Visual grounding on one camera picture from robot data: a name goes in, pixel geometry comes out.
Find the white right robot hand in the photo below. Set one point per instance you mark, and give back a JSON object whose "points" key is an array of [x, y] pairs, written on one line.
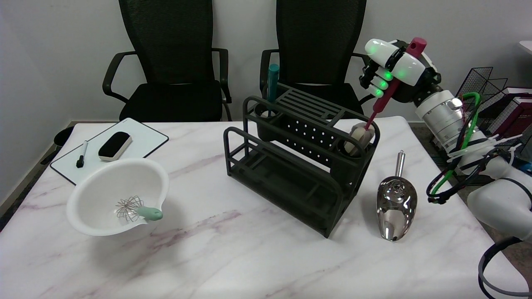
{"points": [[395, 70]]}

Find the pink sponge bottle brush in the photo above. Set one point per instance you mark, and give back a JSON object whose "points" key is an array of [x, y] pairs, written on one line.
{"points": [[380, 104]]}

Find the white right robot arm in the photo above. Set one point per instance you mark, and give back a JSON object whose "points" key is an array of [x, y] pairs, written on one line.
{"points": [[478, 158]]}

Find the black kitchen storage rack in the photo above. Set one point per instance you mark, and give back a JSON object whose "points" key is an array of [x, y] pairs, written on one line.
{"points": [[299, 158]]}

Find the black mesh office chair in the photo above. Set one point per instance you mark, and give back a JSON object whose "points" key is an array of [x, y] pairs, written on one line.
{"points": [[174, 70], [316, 50]]}

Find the dark red book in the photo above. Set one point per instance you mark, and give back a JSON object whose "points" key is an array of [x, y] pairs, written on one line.
{"points": [[515, 112]]}

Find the metal scoop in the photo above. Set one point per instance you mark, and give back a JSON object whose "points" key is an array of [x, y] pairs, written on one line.
{"points": [[395, 203]]}

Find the black whiteboard eraser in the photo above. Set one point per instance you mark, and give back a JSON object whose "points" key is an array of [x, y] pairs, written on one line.
{"points": [[115, 145]]}

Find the small whiteboard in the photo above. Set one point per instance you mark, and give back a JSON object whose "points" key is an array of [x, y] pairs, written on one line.
{"points": [[109, 148]]}

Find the white mixing bowl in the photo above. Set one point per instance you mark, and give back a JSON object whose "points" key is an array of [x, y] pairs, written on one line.
{"points": [[118, 197]]}

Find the black marker pen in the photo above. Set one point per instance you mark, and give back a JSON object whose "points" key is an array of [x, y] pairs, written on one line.
{"points": [[82, 154]]}

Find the black round floor object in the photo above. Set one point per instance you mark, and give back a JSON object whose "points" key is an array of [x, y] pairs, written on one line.
{"points": [[63, 136]]}

